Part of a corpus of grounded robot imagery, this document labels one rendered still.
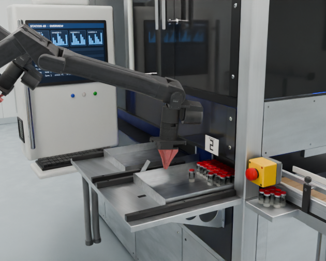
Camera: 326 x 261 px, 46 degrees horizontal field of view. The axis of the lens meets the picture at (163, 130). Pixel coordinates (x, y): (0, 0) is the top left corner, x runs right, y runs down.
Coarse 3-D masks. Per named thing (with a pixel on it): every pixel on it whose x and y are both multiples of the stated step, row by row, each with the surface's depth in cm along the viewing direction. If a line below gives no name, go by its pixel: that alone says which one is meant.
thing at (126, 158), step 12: (144, 144) 182; (108, 156) 169; (120, 156) 174; (132, 156) 174; (144, 156) 173; (156, 156) 173; (180, 156) 162; (192, 156) 165; (120, 168) 157; (132, 168) 153
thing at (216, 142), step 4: (208, 136) 143; (208, 140) 143; (216, 140) 139; (208, 144) 144; (216, 144) 139; (208, 148) 144; (212, 148) 142; (216, 148) 139; (212, 152) 142; (216, 152) 140
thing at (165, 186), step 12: (168, 168) 151; (180, 168) 153; (192, 168) 156; (144, 180) 146; (156, 180) 146; (168, 180) 146; (180, 180) 146; (204, 180) 145; (156, 192) 127; (168, 192) 135; (180, 192) 135; (192, 192) 135; (204, 192) 129; (216, 192) 131
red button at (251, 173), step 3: (249, 168) 119; (252, 168) 119; (246, 171) 120; (249, 171) 119; (252, 171) 118; (255, 171) 119; (246, 174) 120; (249, 174) 119; (252, 174) 118; (255, 174) 118; (246, 177) 120; (249, 177) 119; (252, 177) 118; (255, 177) 118; (249, 180) 120; (252, 180) 119
